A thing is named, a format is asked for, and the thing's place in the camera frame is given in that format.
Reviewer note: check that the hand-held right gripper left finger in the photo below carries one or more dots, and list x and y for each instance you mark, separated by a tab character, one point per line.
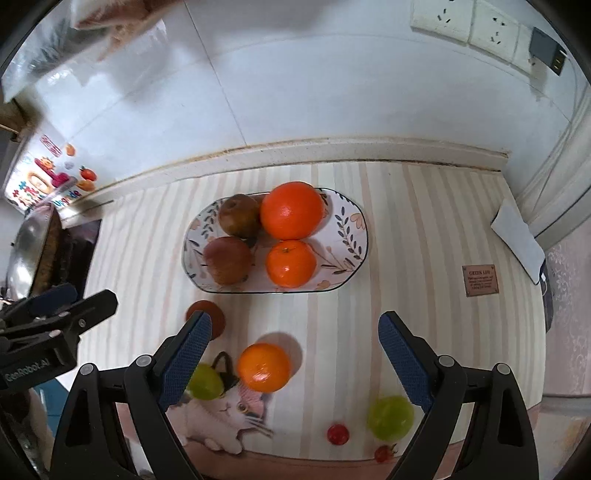
187	357

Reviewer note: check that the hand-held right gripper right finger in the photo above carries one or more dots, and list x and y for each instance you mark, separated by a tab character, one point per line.
406	360

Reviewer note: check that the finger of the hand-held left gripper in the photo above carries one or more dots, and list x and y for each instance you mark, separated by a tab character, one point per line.
94	307
53	297

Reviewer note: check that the medium orange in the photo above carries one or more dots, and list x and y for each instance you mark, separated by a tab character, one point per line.
263	367

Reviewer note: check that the floral oval plate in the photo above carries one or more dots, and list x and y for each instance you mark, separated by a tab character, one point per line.
341	240

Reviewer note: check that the green lime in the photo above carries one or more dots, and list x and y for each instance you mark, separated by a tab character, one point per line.
207	383
390	417

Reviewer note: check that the dark red plum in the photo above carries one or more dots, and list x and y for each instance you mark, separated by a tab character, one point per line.
218	323

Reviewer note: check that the metal wok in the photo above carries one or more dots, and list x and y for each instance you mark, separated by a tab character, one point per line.
27	251

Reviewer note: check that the black gas stove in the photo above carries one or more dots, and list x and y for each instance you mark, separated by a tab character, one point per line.
83	249

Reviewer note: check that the striped tablecloth with cat print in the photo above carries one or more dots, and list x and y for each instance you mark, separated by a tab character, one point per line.
415	277

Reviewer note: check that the red cherry tomato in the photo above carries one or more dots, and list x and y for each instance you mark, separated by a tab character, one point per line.
338	434
383	454

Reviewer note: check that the reddish brown apple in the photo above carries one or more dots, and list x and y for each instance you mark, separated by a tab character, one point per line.
227	261

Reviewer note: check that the brown label patch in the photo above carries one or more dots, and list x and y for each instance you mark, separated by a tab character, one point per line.
480	280

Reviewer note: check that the colourful printed packet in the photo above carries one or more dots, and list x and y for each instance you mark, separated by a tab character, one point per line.
41	180

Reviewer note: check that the small mandarin orange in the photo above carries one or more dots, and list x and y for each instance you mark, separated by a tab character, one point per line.
291	264

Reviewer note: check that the brown pear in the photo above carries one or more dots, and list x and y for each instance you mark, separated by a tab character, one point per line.
238	214

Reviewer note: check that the white folded cloth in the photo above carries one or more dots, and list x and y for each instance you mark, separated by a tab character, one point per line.
517	240

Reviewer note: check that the large orange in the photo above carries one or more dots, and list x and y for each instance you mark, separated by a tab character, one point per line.
292	210

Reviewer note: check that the clear plastic bag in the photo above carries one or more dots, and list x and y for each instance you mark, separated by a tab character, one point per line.
51	50

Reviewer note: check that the black plug charger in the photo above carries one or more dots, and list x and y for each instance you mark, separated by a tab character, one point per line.
547	50

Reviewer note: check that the white wall socket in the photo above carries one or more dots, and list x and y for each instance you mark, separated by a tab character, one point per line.
441	21
496	30

